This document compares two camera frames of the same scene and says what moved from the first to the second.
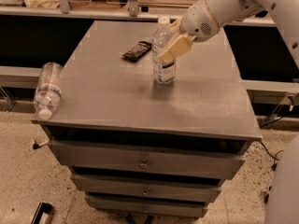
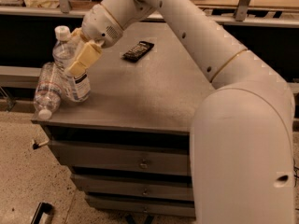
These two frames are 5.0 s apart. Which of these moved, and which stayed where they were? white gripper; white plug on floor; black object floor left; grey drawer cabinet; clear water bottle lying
Moved: white gripper
Stayed: grey drawer cabinet; white plug on floor; clear water bottle lying; black object floor left
